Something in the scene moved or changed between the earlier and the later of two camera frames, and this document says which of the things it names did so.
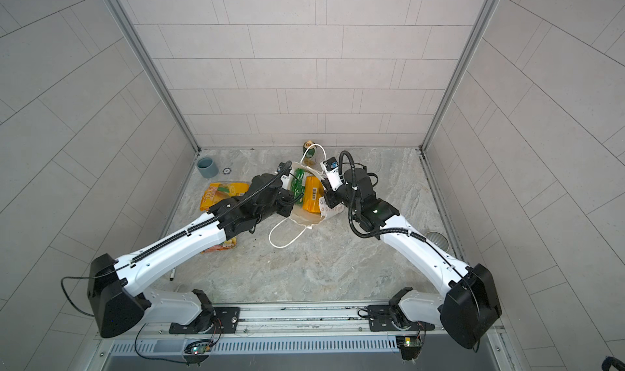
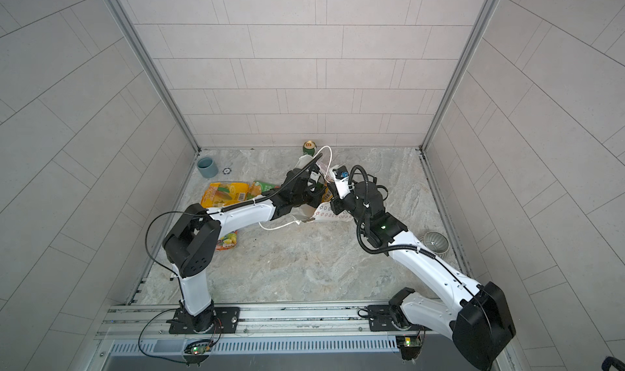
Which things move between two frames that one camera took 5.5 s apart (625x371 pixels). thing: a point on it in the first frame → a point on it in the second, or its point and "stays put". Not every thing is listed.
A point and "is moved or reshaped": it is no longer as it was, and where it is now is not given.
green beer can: x=312 y=150 stays put
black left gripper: x=288 y=201 → x=318 y=194
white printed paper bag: x=312 y=220 is moved or reshaped
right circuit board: x=410 y=345 stays put
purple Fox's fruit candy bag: x=229 y=244 stays put
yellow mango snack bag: x=216 y=192 stays put
